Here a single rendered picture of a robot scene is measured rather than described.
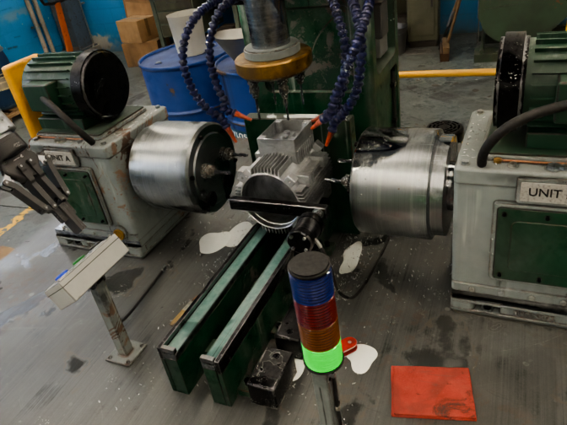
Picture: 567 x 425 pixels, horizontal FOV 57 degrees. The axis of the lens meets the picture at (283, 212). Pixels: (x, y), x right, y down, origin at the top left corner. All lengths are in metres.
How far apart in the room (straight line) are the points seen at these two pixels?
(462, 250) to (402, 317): 0.21
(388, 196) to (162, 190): 0.60
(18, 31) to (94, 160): 6.64
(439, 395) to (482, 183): 0.41
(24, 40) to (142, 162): 6.77
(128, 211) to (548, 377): 1.09
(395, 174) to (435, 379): 0.42
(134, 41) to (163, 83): 3.84
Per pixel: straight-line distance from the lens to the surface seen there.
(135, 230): 1.55
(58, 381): 1.33
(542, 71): 1.04
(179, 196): 1.38
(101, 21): 8.34
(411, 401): 1.07
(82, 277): 1.12
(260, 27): 1.21
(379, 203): 1.14
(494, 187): 1.06
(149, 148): 1.41
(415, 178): 1.11
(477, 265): 1.17
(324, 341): 0.77
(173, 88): 3.27
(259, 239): 1.32
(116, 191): 1.50
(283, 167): 1.24
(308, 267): 0.71
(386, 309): 1.25
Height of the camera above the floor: 1.65
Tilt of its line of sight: 31 degrees down
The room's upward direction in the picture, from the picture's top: 10 degrees counter-clockwise
